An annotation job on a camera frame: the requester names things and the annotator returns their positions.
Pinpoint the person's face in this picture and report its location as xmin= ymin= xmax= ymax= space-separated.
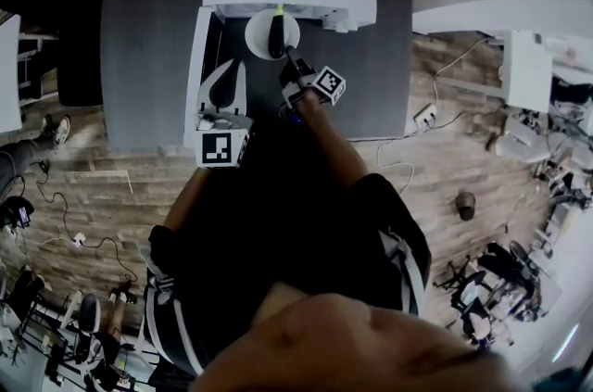
xmin=189 ymin=281 xmax=515 ymax=392

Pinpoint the black swivel chair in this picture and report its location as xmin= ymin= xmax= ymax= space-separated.
xmin=435 ymin=258 xmax=499 ymax=322

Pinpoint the white floor cable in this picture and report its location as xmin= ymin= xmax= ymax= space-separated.
xmin=375 ymin=138 xmax=416 ymax=196

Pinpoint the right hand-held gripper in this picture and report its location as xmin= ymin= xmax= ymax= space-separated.
xmin=277 ymin=45 xmax=347 ymax=110

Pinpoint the black handheld screen device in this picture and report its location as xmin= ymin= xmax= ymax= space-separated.
xmin=8 ymin=202 xmax=34 ymax=230

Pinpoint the long black cable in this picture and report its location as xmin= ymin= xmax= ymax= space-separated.
xmin=347 ymin=109 xmax=464 ymax=144

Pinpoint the white power strip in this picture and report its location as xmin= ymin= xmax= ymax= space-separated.
xmin=412 ymin=102 xmax=439 ymax=127

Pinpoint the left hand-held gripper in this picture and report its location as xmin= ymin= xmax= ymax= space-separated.
xmin=194 ymin=58 xmax=256 ymax=171

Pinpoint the beige power cable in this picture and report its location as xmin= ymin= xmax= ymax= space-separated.
xmin=433 ymin=36 xmax=492 ymax=107

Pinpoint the person's right forearm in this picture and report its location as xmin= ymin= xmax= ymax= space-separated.
xmin=294 ymin=93 xmax=372 ymax=192

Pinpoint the person's black striped shirt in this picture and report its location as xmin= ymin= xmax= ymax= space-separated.
xmin=141 ymin=120 xmax=435 ymax=377

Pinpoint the white plate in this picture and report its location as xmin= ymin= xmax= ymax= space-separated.
xmin=244 ymin=8 xmax=301 ymax=60

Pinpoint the white desk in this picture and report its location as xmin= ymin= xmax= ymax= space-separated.
xmin=502 ymin=30 xmax=555 ymax=113

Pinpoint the purple eggplant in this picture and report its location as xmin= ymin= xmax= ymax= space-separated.
xmin=267 ymin=5 xmax=287 ymax=59

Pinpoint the person's left forearm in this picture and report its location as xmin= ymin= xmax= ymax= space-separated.
xmin=164 ymin=166 xmax=209 ymax=234

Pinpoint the black high-back office chair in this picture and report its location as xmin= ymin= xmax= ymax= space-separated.
xmin=0 ymin=0 xmax=106 ymax=107

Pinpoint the white side table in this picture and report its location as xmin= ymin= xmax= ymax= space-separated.
xmin=0 ymin=13 xmax=59 ymax=134

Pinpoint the thin black floor cable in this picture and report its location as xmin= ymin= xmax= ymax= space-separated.
xmin=36 ymin=190 xmax=140 ymax=285

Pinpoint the grey oval machine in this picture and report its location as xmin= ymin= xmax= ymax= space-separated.
xmin=78 ymin=292 xmax=103 ymax=335

